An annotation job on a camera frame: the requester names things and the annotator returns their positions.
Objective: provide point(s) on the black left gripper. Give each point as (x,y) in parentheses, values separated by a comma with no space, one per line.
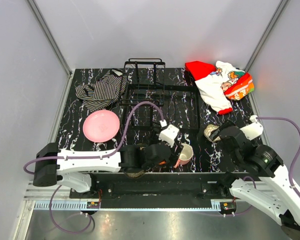
(178,149)

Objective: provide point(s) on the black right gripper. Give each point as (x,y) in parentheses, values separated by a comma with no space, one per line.
(214,133)

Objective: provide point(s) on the pink ceramic mug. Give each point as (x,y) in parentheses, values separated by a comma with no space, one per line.
(185,156)

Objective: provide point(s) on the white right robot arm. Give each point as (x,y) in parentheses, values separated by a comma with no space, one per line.
(262,162)

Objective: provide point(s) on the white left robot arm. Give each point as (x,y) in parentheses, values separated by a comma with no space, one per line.
(74,169)

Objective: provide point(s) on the flower-shaped patterned dish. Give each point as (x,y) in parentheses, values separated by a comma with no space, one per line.
(211,132)

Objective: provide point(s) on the black metal dish rack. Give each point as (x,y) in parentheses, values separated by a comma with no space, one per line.
(148,80)

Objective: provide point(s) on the white red cartoon garment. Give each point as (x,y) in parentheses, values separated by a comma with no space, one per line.
(220,83)

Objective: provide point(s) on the pink round plate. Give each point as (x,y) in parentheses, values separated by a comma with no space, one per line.
(101,126)

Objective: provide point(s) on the black white striped cloth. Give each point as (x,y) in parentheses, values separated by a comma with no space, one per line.
(104,92)

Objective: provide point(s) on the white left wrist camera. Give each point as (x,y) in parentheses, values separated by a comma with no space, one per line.
(169,134)

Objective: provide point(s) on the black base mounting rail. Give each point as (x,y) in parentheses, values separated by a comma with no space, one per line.
(156,191)

